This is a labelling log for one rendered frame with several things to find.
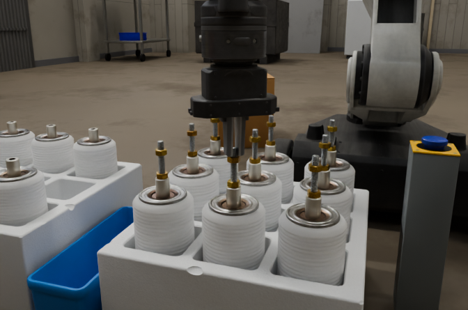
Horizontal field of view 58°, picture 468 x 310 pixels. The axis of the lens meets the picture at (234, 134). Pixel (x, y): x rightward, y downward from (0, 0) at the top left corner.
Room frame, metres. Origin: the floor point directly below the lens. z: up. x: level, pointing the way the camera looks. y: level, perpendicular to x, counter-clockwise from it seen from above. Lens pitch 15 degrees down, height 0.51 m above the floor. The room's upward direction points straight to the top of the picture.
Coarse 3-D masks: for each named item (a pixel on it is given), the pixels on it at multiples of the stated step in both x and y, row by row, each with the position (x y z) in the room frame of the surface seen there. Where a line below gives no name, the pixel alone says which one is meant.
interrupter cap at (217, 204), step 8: (216, 200) 0.60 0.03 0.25; (224, 200) 0.60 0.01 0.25; (248, 200) 0.60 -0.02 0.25; (256, 200) 0.59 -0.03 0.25; (216, 208) 0.57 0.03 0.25; (224, 208) 0.57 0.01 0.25; (232, 208) 0.57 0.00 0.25; (240, 208) 0.57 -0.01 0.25; (248, 208) 0.57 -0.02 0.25; (256, 208) 0.57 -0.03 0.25
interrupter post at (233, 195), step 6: (240, 186) 0.59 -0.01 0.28; (228, 192) 0.58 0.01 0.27; (234, 192) 0.57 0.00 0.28; (240, 192) 0.58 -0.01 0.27; (228, 198) 0.58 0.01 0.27; (234, 198) 0.57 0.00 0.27; (240, 198) 0.58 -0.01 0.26; (228, 204) 0.58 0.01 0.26; (234, 204) 0.57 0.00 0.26; (240, 204) 0.58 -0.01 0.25
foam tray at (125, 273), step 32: (352, 224) 0.66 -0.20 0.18; (128, 256) 0.56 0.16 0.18; (160, 256) 0.56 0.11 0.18; (192, 256) 0.56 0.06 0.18; (352, 256) 0.56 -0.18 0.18; (128, 288) 0.56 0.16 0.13; (160, 288) 0.54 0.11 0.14; (192, 288) 0.52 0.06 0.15; (224, 288) 0.51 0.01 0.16; (256, 288) 0.49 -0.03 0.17; (288, 288) 0.48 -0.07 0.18; (320, 288) 0.48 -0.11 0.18; (352, 288) 0.48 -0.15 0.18
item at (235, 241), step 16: (208, 208) 0.57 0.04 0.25; (208, 224) 0.56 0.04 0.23; (224, 224) 0.54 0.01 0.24; (240, 224) 0.54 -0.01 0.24; (256, 224) 0.55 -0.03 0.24; (208, 240) 0.55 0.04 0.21; (224, 240) 0.54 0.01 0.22; (240, 240) 0.54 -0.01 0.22; (256, 240) 0.55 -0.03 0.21; (208, 256) 0.56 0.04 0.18; (224, 256) 0.54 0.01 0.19; (240, 256) 0.54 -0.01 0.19; (256, 256) 0.55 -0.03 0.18
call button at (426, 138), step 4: (428, 136) 0.69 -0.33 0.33; (432, 136) 0.69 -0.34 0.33; (436, 136) 0.69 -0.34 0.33; (424, 140) 0.67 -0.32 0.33; (428, 140) 0.67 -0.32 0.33; (432, 140) 0.66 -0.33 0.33; (436, 140) 0.66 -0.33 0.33; (440, 140) 0.66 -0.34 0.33; (444, 140) 0.66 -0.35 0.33; (424, 144) 0.68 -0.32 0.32; (428, 144) 0.66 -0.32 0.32; (432, 144) 0.66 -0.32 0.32; (436, 144) 0.66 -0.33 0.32; (440, 144) 0.66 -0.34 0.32; (444, 144) 0.66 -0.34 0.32; (432, 148) 0.66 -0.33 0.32; (436, 148) 0.66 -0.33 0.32; (440, 148) 0.66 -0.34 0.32
